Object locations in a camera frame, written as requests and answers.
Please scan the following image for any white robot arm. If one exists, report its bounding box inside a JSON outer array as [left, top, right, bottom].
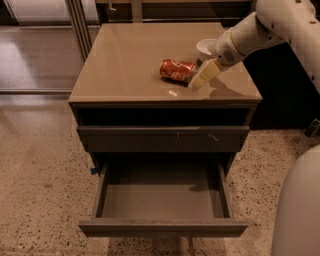
[[189, 0, 320, 256]]

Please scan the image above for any open grey middle drawer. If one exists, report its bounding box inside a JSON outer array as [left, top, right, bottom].
[[79, 160, 248, 238]]

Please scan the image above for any small dark floor object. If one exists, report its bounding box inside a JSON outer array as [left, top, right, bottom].
[[304, 119, 320, 137]]

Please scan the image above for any white ceramic bowl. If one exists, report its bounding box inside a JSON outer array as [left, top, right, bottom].
[[196, 39, 216, 63]]

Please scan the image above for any metal railing frame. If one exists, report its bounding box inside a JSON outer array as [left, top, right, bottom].
[[64, 0, 258, 63]]

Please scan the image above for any closed grey top drawer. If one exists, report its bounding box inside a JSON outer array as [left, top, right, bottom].
[[77, 126, 249, 153]]

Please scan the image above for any red coke can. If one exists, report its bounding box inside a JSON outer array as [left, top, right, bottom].
[[160, 59, 197, 83]]

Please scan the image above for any blue tape piece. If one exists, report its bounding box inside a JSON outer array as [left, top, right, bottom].
[[90, 168, 98, 175]]

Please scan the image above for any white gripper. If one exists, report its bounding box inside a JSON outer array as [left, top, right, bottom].
[[188, 29, 248, 89]]

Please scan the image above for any grey drawer cabinet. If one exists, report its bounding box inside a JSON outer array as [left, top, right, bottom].
[[67, 22, 263, 176]]

